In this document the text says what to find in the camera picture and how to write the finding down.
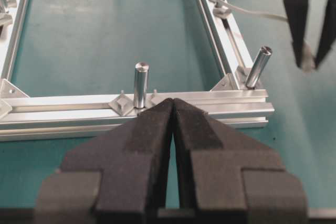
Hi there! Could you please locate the aluminium extrusion square frame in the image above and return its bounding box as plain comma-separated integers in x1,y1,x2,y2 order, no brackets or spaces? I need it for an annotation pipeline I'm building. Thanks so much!
1,0,275,142

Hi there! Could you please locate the silver pin near corner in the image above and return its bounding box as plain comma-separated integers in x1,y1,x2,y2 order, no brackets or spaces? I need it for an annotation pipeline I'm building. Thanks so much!
245,46,272,89

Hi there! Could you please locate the silver pin near middle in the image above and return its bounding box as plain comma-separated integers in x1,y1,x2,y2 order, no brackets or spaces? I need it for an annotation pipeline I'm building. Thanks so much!
133,62,149,109

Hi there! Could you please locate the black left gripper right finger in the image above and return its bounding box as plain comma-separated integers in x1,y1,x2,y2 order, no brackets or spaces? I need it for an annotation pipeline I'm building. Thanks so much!
173,99,308,223

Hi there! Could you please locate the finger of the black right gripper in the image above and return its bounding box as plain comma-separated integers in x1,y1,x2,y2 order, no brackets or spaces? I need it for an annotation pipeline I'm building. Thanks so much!
283,0,309,67
314,0,335,68

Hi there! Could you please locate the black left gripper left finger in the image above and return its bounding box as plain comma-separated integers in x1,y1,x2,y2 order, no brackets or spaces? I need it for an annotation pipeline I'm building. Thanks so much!
34,99,174,223

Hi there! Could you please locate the white cable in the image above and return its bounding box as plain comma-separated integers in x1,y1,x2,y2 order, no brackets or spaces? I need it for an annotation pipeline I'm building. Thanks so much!
208,0,289,22

